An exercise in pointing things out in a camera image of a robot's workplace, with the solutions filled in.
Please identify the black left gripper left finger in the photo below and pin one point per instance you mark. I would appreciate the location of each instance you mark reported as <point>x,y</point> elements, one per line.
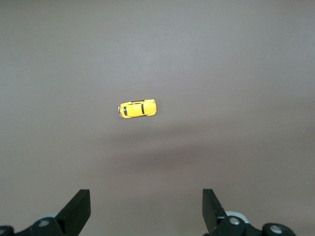
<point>76,211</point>

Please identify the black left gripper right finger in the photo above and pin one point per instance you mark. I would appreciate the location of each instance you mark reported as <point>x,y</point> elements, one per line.
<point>214,216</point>

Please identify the yellow beetle toy car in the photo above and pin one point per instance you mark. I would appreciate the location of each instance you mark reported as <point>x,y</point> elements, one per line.
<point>137,109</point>

